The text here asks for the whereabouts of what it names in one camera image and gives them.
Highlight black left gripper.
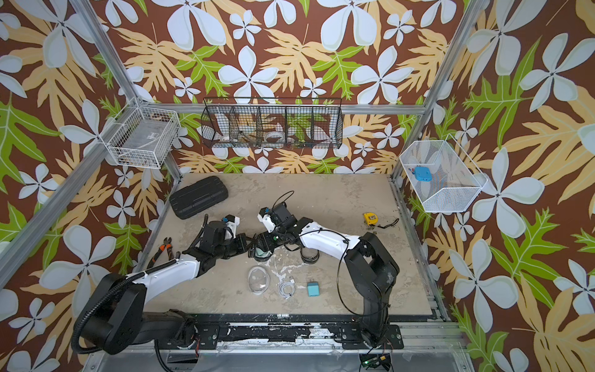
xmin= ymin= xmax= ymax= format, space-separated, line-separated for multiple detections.
xmin=214 ymin=232 xmax=256 ymax=260

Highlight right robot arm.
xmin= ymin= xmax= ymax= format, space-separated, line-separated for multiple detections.
xmin=257 ymin=202 xmax=400 ymax=347

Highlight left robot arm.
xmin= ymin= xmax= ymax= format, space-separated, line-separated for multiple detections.
xmin=71 ymin=215 xmax=249 ymax=355

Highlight orange black pliers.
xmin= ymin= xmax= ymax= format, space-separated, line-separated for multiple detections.
xmin=147 ymin=237 xmax=174 ymax=269

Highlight black hard plastic case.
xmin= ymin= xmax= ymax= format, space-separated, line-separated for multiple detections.
xmin=170 ymin=176 xmax=229 ymax=219

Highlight teal charger plug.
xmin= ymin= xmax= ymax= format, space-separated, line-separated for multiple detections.
xmin=306 ymin=281 xmax=320 ymax=297

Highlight yellow tape measure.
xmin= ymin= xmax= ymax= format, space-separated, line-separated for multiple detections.
xmin=364 ymin=212 xmax=378 ymax=226

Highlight blue object in basket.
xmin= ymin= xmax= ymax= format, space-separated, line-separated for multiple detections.
xmin=413 ymin=166 xmax=433 ymax=182

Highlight white mesh basket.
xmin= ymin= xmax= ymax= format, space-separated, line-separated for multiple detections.
xmin=399 ymin=136 xmax=488 ymax=214

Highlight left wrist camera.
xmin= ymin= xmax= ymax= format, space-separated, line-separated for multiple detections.
xmin=222 ymin=215 xmax=240 ymax=240

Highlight white usb cable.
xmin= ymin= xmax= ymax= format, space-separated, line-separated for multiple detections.
xmin=277 ymin=277 xmax=297 ymax=301

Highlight aluminium frame post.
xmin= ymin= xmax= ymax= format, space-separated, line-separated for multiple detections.
xmin=69 ymin=0 xmax=183 ymax=183

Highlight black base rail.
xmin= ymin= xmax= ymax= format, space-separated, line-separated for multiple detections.
xmin=157 ymin=313 xmax=405 ymax=350

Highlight black wire basket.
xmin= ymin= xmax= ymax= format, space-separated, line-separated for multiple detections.
xmin=199 ymin=97 xmax=344 ymax=149

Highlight white wire basket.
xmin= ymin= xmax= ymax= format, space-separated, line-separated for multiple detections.
xmin=102 ymin=99 xmax=181 ymax=169

